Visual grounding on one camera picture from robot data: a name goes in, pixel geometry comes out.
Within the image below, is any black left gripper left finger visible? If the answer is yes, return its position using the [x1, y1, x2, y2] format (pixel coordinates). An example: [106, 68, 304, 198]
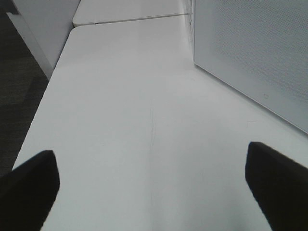
[0, 150, 60, 231]

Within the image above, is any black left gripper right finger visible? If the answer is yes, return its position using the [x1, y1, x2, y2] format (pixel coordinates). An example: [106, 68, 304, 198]
[245, 142, 308, 231]

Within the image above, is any white microwave door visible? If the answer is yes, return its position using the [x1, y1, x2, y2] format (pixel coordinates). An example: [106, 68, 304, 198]
[193, 0, 308, 131]

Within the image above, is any white partition panel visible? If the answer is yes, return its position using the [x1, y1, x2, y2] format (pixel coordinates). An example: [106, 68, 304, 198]
[0, 0, 80, 79]

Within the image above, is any white adjacent table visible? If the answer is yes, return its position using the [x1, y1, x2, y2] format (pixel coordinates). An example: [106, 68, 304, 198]
[72, 0, 193, 27]

